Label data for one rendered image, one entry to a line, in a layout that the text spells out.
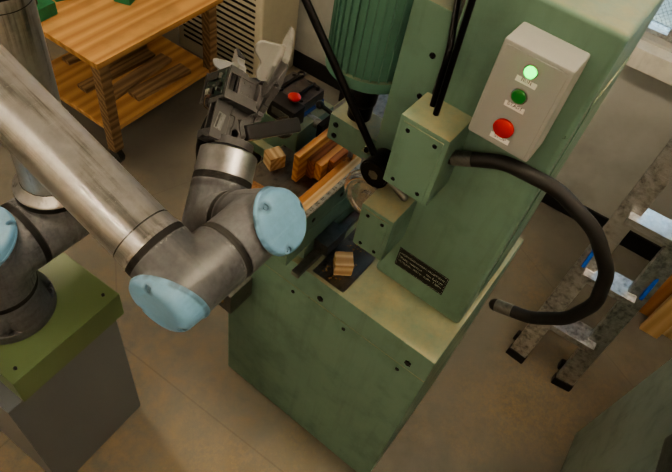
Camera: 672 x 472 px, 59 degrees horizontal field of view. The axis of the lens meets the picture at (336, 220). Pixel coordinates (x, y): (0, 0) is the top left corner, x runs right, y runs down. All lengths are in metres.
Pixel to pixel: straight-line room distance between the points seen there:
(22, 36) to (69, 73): 1.77
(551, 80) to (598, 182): 1.92
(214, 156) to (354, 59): 0.34
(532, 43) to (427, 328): 0.68
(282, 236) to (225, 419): 1.30
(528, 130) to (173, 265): 0.50
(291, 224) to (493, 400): 1.54
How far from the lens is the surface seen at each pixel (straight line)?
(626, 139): 2.59
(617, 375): 2.48
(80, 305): 1.50
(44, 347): 1.46
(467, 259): 1.17
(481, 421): 2.17
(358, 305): 1.29
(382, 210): 1.09
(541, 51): 0.83
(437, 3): 0.98
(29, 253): 1.34
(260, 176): 1.35
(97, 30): 2.46
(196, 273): 0.72
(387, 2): 1.02
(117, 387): 1.83
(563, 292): 2.06
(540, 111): 0.85
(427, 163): 0.96
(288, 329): 1.58
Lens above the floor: 1.89
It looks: 50 degrees down
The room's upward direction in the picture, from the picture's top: 13 degrees clockwise
